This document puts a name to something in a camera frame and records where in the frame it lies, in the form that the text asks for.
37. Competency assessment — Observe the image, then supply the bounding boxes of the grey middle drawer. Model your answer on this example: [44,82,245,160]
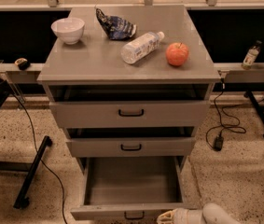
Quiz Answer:
[66,127,195,158]

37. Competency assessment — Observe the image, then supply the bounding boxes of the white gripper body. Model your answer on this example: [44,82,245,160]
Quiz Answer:
[173,208,205,224]

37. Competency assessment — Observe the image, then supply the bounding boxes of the grey drawer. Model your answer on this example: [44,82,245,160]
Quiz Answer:
[66,127,195,158]
[71,156,197,220]
[50,88,209,128]

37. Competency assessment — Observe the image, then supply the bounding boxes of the black power adapter cable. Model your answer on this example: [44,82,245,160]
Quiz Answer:
[204,77,247,152]

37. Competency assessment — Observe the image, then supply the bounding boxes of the black stand leg right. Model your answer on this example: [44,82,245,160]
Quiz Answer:
[244,90,264,138]

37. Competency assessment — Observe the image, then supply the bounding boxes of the crumpled blue chip bag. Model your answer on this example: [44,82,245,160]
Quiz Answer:
[96,8,137,40]

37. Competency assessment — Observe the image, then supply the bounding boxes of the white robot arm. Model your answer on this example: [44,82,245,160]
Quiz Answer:
[157,203,241,224]

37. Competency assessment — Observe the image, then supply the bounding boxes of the small glass bottle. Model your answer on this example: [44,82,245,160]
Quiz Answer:
[242,40,262,70]

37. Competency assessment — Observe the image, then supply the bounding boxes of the black floor cable left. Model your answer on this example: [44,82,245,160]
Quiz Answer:
[11,91,69,224]

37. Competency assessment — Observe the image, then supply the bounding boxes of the clear plastic water bottle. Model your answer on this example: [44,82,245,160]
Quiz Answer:
[120,32,165,64]

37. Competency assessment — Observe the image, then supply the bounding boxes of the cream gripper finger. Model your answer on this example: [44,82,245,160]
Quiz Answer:
[157,210,175,224]

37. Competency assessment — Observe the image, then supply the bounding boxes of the grey drawer cabinet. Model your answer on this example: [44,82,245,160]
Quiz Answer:
[36,5,222,173]

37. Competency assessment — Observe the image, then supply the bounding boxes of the grey top drawer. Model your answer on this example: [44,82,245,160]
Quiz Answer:
[50,88,209,128]

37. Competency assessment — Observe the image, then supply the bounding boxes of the black stand leg left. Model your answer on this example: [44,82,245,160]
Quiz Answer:
[0,135,52,209]

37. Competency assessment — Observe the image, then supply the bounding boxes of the grey bottom drawer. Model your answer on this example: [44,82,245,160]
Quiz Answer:
[71,156,197,220]

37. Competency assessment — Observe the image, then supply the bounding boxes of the small black yellow device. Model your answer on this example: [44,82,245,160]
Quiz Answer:
[14,58,31,70]

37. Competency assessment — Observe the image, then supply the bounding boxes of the black stand leg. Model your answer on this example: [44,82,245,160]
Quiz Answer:
[0,135,52,209]
[244,90,264,138]

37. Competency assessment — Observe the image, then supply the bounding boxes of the white bowl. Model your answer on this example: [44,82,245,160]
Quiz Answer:
[51,18,85,45]

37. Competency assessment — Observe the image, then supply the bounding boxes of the red apple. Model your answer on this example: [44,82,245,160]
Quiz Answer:
[165,43,189,66]

